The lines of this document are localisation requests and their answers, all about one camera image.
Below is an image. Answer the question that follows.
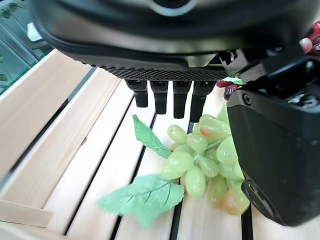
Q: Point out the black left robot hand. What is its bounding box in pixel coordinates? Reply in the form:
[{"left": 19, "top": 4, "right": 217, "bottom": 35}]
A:
[{"left": 29, "top": 0, "right": 320, "bottom": 227}]

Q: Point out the green grape bunch with leaves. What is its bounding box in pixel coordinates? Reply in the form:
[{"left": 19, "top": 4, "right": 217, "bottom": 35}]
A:
[{"left": 96, "top": 104, "right": 252, "bottom": 230}]

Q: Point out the light wooden slatted crate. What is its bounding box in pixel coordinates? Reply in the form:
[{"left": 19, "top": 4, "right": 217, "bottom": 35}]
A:
[{"left": 0, "top": 48, "right": 320, "bottom": 240}]

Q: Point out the red grape bunch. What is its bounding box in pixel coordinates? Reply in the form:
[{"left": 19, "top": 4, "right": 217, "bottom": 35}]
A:
[{"left": 216, "top": 21, "right": 320, "bottom": 101}]

